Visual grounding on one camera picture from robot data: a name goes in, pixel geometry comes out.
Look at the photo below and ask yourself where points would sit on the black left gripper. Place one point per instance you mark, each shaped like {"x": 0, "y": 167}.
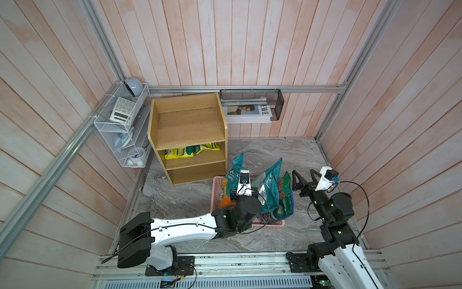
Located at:
{"x": 233, "y": 193}

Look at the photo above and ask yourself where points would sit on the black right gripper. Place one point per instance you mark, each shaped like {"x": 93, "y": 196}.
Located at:
{"x": 310, "y": 189}

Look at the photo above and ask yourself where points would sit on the teal orange fertilizer bag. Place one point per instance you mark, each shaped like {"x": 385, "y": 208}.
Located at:
{"x": 230, "y": 182}
{"x": 267, "y": 186}

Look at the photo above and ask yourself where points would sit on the green blue soil bag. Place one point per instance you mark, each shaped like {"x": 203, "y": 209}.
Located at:
{"x": 280, "y": 201}

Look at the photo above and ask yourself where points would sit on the yellow green packet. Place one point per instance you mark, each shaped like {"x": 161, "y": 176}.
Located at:
{"x": 177, "y": 153}
{"x": 205, "y": 147}

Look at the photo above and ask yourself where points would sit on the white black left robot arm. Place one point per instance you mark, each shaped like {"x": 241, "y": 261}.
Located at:
{"x": 147, "y": 240}

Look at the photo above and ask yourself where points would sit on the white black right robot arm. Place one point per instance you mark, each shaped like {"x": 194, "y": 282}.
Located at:
{"x": 339, "y": 256}

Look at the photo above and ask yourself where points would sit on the wooden shelf unit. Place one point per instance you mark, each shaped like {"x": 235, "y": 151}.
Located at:
{"x": 182, "y": 121}

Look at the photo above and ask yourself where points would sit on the pink plastic basket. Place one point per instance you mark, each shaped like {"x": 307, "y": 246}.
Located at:
{"x": 216, "y": 188}

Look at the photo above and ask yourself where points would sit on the white magazine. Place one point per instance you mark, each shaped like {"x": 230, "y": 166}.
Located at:
{"x": 247, "y": 111}

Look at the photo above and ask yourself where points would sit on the pale blue cloth item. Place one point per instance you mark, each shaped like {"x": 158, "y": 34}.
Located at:
{"x": 123, "y": 140}

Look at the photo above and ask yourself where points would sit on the white calculator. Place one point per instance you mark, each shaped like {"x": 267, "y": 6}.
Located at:
{"x": 123, "y": 111}

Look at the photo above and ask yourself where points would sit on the grey blue bowl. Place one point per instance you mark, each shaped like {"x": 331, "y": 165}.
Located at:
{"x": 133, "y": 86}

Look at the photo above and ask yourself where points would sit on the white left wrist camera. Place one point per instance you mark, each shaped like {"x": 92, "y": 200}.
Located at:
{"x": 244, "y": 185}

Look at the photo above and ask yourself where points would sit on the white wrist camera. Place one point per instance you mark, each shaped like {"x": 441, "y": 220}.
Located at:
{"x": 244, "y": 185}
{"x": 328, "y": 179}

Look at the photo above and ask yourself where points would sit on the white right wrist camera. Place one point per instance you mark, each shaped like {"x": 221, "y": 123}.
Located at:
{"x": 328, "y": 179}

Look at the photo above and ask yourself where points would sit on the aluminium front rail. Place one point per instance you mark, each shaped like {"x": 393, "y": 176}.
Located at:
{"x": 241, "y": 270}

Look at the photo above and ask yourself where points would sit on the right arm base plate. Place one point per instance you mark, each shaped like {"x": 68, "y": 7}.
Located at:
{"x": 303, "y": 262}

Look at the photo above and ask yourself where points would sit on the dark wall magazine holder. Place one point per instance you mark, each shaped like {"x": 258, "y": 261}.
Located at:
{"x": 274, "y": 98}

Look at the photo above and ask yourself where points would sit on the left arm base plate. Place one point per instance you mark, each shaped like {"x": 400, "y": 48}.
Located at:
{"x": 183, "y": 266}

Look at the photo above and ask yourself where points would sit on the white wire wall rack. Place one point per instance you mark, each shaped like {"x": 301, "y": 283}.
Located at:
{"x": 108, "y": 129}

